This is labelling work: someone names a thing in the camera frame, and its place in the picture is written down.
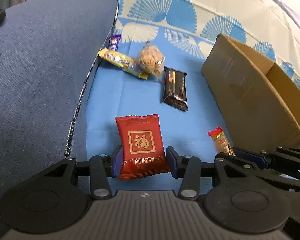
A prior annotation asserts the yellow snack bar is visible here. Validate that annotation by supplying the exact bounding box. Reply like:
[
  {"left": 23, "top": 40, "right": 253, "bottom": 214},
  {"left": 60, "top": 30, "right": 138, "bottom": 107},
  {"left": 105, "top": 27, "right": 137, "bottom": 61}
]
[{"left": 98, "top": 48, "right": 149, "bottom": 80}]

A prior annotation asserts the red square fortune packet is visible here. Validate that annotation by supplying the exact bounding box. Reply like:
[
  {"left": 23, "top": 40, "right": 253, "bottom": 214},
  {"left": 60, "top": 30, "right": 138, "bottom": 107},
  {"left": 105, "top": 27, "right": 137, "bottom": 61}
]
[{"left": 115, "top": 114, "right": 170, "bottom": 180}]

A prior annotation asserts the cardboard box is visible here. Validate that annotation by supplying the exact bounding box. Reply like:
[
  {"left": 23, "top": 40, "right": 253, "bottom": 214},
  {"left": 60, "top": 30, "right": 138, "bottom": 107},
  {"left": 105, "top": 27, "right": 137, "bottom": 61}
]
[{"left": 202, "top": 34, "right": 300, "bottom": 152}]

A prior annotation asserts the small red-topped nut bar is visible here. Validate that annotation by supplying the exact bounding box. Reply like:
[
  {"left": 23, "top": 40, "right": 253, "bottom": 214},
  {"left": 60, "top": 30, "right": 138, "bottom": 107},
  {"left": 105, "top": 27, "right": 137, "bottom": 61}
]
[{"left": 207, "top": 127, "right": 236, "bottom": 157}]

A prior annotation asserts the black chocolate bar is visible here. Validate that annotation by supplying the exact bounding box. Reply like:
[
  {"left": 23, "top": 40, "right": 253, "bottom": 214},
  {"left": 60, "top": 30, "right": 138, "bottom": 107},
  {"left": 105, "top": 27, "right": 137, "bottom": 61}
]
[{"left": 162, "top": 67, "right": 189, "bottom": 112}]

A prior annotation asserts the clear bag of cookies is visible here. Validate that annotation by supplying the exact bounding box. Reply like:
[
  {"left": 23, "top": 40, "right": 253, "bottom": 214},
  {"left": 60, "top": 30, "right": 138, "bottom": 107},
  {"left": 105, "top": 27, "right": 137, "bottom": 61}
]
[{"left": 135, "top": 41, "right": 165, "bottom": 77}]

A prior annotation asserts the blue patterned sofa cover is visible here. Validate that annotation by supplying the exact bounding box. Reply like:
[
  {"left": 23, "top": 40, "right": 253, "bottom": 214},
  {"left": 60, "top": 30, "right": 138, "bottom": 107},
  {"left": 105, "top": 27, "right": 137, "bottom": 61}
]
[{"left": 86, "top": 0, "right": 300, "bottom": 162}]

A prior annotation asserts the purple candy bar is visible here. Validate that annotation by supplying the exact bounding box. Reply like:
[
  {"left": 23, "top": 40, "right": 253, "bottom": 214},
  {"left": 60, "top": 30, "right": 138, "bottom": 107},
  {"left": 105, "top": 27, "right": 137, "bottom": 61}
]
[{"left": 108, "top": 34, "right": 121, "bottom": 51}]

